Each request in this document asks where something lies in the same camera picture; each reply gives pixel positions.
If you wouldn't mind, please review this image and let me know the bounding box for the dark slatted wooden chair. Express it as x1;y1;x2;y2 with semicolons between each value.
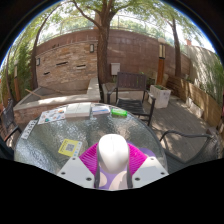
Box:
106;71;157;127

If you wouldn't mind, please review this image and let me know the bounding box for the yellow square code sticker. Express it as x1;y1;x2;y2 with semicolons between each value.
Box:
57;138;83;158

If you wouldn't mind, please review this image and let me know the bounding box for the purple paw-print mouse pad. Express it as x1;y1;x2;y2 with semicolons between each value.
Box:
98;147;158;192

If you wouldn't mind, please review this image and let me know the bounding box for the thick tree trunk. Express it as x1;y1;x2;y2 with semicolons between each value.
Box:
94;0;112;84

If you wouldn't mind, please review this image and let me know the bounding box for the small green packet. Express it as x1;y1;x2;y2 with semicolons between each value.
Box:
110;108;129;118

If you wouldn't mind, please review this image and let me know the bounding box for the black mesh chair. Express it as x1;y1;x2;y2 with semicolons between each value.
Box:
0;99;16;133

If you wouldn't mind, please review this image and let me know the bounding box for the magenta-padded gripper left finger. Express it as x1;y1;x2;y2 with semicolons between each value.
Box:
56;142;101;190

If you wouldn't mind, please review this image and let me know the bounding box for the black metal armchair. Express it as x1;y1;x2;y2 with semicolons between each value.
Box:
0;124;23;161

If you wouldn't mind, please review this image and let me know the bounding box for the white number plate sign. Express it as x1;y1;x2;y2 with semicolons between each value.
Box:
20;119;39;140

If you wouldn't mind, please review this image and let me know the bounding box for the grey wall utility box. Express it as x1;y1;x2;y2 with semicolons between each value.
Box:
110;62;122;76

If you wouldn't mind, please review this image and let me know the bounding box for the colourful picture sheet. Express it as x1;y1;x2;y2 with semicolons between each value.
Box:
37;106;68;126

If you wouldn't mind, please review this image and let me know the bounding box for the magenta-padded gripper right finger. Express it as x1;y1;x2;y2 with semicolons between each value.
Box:
125;142;169;190

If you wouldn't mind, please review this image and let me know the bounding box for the white planter box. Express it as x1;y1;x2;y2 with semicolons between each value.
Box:
148;84;172;110
185;96;205;119

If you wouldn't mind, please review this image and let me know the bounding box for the black wire armchair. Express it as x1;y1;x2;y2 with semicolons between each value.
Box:
159;128;224;174

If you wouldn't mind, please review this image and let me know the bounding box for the white computer mouse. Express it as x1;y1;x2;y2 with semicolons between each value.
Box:
96;133;130;175

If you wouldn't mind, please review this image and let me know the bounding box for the white flat book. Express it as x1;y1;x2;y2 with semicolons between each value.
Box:
64;102;92;119

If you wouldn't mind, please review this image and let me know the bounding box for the small white blue booklet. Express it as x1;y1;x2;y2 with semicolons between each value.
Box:
91;103;112;116

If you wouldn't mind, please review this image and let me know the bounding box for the wooden lamp post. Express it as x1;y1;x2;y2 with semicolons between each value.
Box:
156;37;167;86
13;59;21;103

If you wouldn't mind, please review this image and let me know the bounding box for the slim tree trunk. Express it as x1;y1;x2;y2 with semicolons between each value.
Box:
171;18;183;78

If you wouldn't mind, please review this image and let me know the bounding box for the leaning tree trunk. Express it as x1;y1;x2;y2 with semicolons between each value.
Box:
30;16;51;91

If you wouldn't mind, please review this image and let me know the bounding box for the wooden stick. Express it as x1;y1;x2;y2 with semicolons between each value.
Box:
24;88;44;99

